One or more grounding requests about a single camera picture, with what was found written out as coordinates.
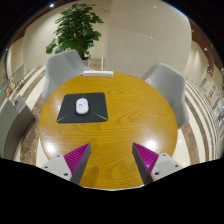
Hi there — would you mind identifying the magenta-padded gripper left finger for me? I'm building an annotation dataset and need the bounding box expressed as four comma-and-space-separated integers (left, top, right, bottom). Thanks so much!
40, 142, 92, 185

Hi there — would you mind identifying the potted green leafy plant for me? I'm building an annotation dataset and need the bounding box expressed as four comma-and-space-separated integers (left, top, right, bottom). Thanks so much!
45, 3, 105, 61

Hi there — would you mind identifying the small white chair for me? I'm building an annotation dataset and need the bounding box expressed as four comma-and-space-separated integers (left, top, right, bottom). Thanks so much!
9, 63, 26, 85

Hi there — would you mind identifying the light grey shell chair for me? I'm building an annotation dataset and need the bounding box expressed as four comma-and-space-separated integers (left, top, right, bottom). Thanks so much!
141, 62, 190, 130
41, 49, 92, 103

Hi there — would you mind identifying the white power strip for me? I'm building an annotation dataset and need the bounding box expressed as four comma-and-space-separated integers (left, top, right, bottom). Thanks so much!
82, 70, 115, 78

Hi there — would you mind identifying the white printed computer mouse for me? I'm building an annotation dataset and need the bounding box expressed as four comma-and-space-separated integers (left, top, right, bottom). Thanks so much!
75, 97, 90, 116

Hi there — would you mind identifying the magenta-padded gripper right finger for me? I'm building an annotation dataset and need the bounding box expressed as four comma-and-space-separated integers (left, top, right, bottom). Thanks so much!
131, 142, 185, 186

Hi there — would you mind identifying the grey-green upholstered armchair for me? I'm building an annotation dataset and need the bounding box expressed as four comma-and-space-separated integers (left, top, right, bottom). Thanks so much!
0, 95, 36, 161

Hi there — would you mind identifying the black green-lined mouse pad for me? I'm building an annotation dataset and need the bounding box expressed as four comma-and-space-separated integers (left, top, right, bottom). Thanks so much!
56, 92, 109, 124

